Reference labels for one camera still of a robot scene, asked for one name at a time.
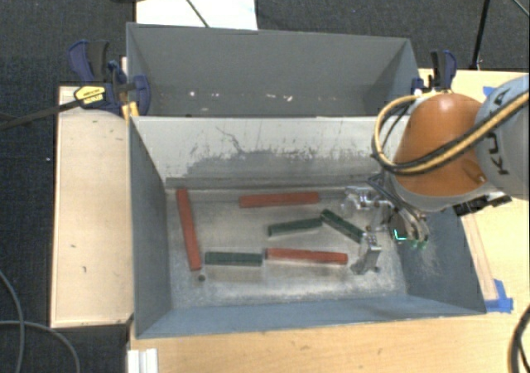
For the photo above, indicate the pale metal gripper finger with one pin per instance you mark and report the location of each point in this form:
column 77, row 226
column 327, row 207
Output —
column 358, row 198
column 370, row 253

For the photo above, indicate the dark green flat block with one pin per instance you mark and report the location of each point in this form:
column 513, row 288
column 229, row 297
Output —
column 234, row 259
column 294, row 226
column 342, row 225

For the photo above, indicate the red-brown flat block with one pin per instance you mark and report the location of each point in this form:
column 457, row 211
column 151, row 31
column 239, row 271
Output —
column 189, row 230
column 279, row 200
column 306, row 256

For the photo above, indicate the grey metal bin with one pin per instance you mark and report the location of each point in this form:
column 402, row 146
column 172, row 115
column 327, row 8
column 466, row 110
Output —
column 265, row 73

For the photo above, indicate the pale wood flat board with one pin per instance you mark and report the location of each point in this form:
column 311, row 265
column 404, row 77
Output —
column 91, row 214

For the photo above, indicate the black cylinder on white bracket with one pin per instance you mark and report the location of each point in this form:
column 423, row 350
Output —
column 470, row 207

